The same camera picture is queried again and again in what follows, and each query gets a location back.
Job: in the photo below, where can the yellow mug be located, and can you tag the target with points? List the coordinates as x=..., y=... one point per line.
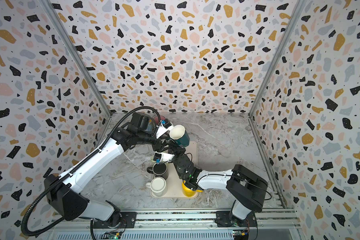
x=188, y=192

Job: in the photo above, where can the black mug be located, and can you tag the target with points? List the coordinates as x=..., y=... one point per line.
x=159, y=170

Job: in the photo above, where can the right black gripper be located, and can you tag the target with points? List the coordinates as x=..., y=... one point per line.
x=172, y=152

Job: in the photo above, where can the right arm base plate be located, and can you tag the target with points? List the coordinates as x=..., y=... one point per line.
x=225, y=219

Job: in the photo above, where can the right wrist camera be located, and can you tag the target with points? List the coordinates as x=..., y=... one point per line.
x=163, y=157

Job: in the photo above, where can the white mug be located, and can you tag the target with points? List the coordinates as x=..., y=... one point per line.
x=158, y=186

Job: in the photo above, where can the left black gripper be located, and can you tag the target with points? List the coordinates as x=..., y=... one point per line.
x=159, y=148

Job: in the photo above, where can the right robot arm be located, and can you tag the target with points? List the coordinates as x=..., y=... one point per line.
x=248, y=188

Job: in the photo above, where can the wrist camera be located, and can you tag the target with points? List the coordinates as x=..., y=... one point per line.
x=162, y=129
x=163, y=157

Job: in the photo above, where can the pink patterned mug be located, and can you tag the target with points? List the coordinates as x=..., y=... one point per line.
x=161, y=121

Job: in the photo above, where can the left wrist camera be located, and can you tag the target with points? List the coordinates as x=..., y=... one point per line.
x=162, y=129

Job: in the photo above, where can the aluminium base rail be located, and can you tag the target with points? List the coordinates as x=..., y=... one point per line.
x=191, y=224

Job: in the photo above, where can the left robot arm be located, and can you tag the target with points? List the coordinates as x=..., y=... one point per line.
x=65, y=196

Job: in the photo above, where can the dark green mug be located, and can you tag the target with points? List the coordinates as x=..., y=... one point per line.
x=180, y=136

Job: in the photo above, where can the cream plastic tray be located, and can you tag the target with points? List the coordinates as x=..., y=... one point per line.
x=174, y=188

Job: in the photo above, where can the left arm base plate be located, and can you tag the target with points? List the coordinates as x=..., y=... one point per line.
x=122, y=220

